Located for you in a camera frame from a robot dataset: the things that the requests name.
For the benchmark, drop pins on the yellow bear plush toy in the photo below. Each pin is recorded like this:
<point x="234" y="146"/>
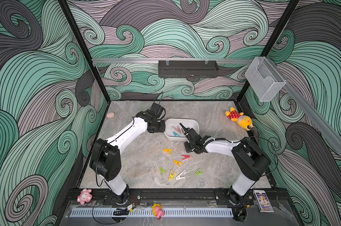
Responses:
<point x="241" y="119"/>

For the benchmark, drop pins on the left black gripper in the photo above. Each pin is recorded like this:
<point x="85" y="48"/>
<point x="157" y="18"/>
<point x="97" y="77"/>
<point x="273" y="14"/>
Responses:
<point x="162" y="128"/>

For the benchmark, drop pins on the red clothespin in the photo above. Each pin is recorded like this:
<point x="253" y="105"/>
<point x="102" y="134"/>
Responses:
<point x="184" y="157"/>

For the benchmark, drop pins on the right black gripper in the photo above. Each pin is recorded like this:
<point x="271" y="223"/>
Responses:
<point x="186" y="147"/>

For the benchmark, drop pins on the pink pig toy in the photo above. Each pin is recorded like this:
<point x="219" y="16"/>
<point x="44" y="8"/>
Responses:
<point x="85" y="196"/>

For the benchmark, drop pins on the black wall-mounted tray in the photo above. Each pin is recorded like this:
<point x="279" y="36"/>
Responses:
<point x="188" y="69"/>

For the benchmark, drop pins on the small pink eraser blob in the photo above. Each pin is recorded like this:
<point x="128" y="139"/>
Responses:
<point x="110" y="115"/>

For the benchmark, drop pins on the clear acrylic wall holder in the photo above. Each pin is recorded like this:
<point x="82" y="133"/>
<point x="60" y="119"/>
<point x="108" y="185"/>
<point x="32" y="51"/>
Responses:
<point x="265" y="78"/>

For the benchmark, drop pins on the card box with picture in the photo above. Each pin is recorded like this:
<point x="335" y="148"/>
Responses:
<point x="263" y="201"/>

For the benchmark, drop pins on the white plastic storage box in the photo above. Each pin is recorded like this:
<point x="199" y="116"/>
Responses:
<point x="188" y="123"/>

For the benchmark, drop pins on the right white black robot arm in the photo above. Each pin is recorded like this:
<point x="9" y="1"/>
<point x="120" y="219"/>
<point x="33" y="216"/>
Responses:
<point x="251" y="159"/>

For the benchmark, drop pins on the pink yellow flower toy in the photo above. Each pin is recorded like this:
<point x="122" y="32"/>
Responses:
<point x="158" y="211"/>

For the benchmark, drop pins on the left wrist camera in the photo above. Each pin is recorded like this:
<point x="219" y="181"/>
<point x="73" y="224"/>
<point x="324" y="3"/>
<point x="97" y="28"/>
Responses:
<point x="157" y="108"/>

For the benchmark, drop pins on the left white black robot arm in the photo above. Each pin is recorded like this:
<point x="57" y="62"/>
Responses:
<point x="106" y="155"/>

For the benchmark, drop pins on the yellow orange clothespin middle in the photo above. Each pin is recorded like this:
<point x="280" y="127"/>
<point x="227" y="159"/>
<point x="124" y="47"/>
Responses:
<point x="178" y="163"/>

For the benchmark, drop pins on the white slotted cable duct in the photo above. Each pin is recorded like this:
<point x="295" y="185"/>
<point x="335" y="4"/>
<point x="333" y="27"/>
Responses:
<point x="147" y="212"/>

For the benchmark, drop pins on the white clothespin lower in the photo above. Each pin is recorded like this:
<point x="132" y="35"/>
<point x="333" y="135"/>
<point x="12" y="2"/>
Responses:
<point x="181" y="175"/>

